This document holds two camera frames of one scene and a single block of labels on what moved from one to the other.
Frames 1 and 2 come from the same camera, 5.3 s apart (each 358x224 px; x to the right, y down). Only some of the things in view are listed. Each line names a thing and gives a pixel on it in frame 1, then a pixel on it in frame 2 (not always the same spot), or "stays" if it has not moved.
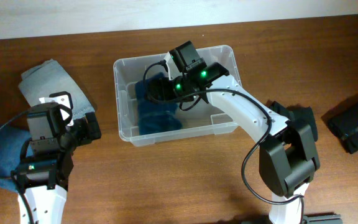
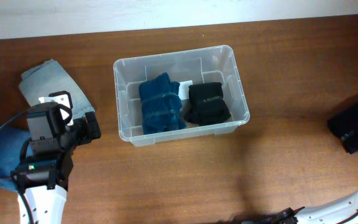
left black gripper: x=88 y=133 stays
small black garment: x=300 y=114 to x=206 y=104
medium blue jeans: x=0 y=155 stays
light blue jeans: x=48 y=78 stays
